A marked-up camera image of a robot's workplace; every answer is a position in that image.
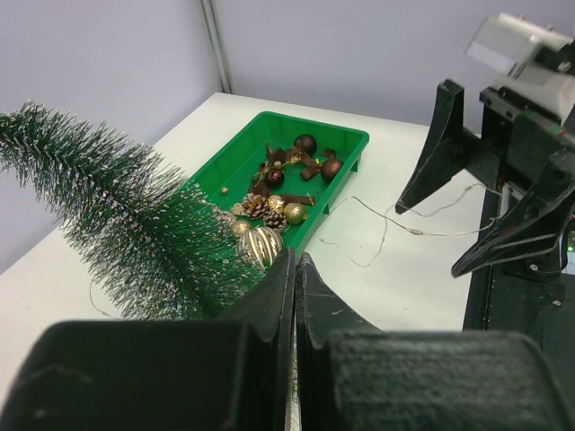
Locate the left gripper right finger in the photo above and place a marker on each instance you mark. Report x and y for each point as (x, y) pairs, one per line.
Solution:
(353, 376)

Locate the small green christmas tree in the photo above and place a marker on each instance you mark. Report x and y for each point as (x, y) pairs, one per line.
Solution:
(153, 239)

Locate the right aluminium frame post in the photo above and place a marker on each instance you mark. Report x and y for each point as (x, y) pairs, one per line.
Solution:
(216, 45)

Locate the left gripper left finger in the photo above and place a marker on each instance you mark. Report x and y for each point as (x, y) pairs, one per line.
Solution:
(228, 373)

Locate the green plastic tray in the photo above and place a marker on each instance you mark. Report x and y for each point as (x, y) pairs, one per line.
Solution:
(227, 175)

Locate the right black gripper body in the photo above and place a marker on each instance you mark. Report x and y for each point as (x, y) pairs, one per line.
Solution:
(521, 136)

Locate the large silver gold bauble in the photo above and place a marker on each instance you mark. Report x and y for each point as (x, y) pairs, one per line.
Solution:
(260, 246)

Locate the small gold bauble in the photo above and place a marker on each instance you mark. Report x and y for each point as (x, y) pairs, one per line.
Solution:
(295, 213)

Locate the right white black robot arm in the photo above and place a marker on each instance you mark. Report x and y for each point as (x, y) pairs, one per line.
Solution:
(508, 296)

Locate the dark red bauble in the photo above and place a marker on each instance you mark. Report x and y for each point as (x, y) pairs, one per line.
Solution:
(306, 143)

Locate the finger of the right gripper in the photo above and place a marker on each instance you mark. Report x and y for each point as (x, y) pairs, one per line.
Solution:
(449, 148)
(534, 226)

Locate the pine cone ornament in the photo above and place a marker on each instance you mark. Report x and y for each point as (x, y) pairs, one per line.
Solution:
(254, 205)

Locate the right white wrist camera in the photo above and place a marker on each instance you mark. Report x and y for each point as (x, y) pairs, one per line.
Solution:
(534, 62)

